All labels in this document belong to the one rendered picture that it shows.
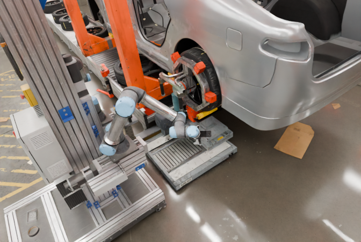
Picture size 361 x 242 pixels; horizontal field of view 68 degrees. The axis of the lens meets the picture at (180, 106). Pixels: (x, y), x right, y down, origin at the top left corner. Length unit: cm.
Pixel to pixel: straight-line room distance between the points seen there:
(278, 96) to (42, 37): 158
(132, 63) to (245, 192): 171
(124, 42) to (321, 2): 219
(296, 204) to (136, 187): 148
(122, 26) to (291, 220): 231
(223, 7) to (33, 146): 165
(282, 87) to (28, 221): 239
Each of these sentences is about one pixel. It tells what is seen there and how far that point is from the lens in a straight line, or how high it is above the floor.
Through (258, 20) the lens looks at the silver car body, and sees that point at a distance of 191.
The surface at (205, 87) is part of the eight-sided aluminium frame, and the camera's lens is 248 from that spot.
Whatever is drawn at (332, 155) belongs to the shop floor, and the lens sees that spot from 331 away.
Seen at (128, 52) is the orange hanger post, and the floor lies 121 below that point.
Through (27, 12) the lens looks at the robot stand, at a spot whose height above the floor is 192.
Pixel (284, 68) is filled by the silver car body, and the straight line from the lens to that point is 192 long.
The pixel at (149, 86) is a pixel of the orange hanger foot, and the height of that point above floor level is 74.
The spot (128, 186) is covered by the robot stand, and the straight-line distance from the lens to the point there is 273.
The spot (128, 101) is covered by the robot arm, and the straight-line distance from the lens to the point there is 165.
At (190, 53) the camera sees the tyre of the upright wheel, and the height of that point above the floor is 117.
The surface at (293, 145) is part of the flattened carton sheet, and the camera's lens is 330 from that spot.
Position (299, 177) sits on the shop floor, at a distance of 301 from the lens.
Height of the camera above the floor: 228
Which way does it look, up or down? 36 degrees down
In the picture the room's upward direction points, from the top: 8 degrees counter-clockwise
